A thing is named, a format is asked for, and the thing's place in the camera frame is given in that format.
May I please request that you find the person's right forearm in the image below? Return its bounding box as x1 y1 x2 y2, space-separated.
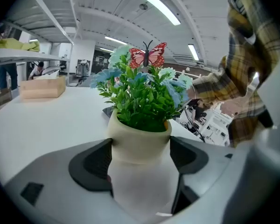
186 55 248 108

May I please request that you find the long ceiling tube light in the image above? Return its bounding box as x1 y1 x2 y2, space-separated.
104 35 128 45
138 0 182 26
188 43 200 61

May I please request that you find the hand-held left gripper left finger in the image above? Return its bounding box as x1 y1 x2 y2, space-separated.
4 138 143 224

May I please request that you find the brown box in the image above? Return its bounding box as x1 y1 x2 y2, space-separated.
0 87 14 109

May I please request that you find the white side desk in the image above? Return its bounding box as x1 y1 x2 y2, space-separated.
179 106 234 147

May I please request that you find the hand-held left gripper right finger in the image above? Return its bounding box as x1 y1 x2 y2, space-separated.
169 136 245 216

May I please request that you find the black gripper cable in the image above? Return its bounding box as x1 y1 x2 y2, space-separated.
182 107 206 142

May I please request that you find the wooden tissue box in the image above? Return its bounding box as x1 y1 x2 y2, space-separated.
19 69 67 100

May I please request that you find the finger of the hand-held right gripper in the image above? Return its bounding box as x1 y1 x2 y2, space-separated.
102 105 115 119

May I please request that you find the person's torso in plaid shirt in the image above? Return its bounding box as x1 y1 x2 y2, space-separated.
218 0 280 149

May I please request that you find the white metal shelf rack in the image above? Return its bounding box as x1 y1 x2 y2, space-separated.
0 0 75 67

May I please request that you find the white machine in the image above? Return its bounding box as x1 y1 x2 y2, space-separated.
75 59 91 78

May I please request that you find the yellow-green cloth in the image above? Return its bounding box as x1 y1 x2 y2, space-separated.
0 37 41 53

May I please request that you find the dark glass partition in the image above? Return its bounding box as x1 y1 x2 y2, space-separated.
93 48 115 72

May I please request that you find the blue artificial flower bouquet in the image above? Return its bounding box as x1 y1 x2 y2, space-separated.
90 40 195 167

